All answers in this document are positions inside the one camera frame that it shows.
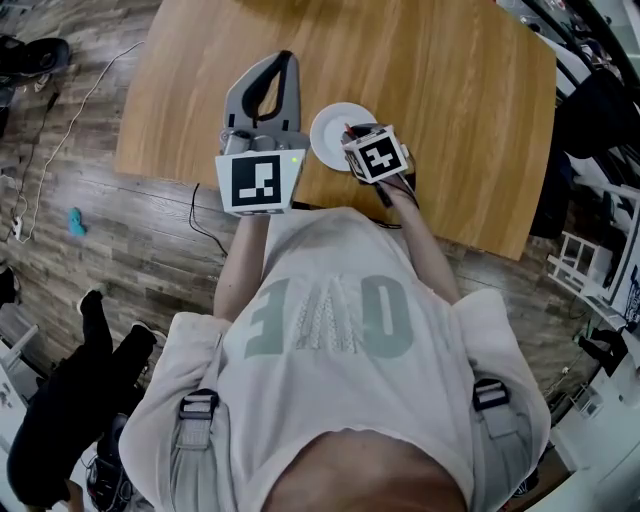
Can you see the person's right forearm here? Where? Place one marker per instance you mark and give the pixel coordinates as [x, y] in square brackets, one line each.
[425, 250]

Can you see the black office chair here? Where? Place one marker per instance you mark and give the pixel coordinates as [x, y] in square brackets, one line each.
[35, 57]
[590, 125]

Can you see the white round plate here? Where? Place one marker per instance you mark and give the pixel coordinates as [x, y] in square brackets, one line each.
[327, 132]

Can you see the person's left forearm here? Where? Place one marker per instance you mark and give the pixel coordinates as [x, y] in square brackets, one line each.
[240, 270]

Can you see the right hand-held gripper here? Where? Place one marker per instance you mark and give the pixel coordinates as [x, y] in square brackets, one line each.
[377, 157]

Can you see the white power strip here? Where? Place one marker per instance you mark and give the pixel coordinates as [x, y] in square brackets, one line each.
[17, 227]

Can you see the person's face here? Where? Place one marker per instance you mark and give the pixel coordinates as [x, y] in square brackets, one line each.
[365, 475]

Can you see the person's white printed T-shirt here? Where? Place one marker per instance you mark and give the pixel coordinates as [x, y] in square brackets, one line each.
[325, 400]

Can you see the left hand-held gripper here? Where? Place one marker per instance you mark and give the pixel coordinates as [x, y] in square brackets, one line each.
[255, 182]

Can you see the teal toy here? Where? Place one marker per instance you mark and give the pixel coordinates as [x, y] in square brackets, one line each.
[77, 222]

